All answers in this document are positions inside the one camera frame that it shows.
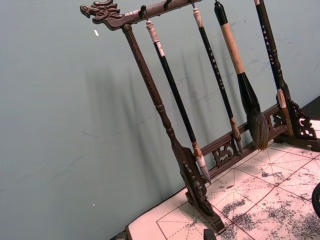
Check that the dark carved wooden brush rack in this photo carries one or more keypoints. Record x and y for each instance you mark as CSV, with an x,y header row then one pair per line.
x,y
141,65

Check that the small black block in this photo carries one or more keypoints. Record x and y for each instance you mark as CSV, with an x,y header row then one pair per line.
x,y
209,235

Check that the black round dish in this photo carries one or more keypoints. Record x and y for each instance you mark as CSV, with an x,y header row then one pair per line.
x,y
316,200

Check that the black brush with white ferrule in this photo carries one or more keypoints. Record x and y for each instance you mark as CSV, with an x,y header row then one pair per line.
x,y
267,37

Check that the thin black brush white cap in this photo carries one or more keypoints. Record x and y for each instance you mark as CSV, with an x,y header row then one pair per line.
x,y
175,92

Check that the white red-grid practice mat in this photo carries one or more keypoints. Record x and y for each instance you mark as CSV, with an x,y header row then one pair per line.
x,y
262,197

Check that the thin black brush brown tip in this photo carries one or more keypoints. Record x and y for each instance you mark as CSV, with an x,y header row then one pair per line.
x,y
215,65

